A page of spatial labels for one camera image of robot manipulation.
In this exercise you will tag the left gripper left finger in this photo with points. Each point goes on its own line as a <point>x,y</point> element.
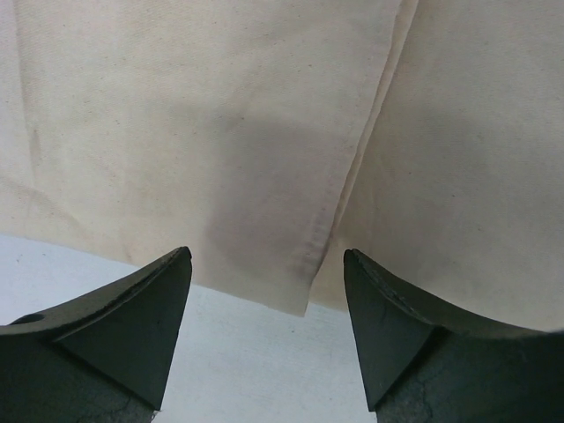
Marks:
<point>102,357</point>

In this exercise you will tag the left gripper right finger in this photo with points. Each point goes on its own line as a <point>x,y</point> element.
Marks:
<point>423,359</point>

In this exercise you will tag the beige cloth surgical kit roll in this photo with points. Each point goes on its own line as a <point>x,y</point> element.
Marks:
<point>270,136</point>

